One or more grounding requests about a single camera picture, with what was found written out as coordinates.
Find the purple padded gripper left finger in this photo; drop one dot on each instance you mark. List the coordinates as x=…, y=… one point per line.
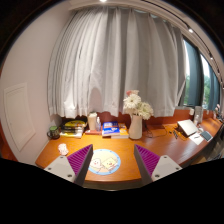
x=74, y=167

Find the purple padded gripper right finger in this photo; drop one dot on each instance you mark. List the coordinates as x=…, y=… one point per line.
x=153, y=167

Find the round cartoon mouse pad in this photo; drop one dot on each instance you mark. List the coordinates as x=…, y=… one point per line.
x=104, y=162

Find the white ceramic vase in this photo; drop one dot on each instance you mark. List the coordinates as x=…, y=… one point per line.
x=135, y=130

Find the stack of books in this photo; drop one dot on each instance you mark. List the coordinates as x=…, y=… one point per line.
x=73, y=128

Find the small clear bottle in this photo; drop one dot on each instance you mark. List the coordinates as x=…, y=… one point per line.
x=98, y=124

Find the blue book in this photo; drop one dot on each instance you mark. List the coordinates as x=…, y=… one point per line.
x=110, y=129

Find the white container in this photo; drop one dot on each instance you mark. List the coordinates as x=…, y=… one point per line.
x=92, y=118

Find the white paper sheet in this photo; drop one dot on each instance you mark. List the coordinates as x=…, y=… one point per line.
x=196, y=138

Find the silver laptop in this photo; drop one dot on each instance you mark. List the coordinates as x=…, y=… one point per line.
x=187, y=126

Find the dark notebook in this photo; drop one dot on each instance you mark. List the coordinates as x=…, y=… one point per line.
x=206, y=135

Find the white and pink flowers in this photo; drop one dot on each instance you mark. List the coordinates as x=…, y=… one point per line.
x=133, y=105

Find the white cup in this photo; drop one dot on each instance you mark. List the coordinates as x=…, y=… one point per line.
x=191, y=112

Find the white pleated curtain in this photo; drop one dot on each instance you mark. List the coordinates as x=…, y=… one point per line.
x=102, y=52

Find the grey-blue curtain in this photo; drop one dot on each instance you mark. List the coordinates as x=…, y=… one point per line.
x=193, y=90

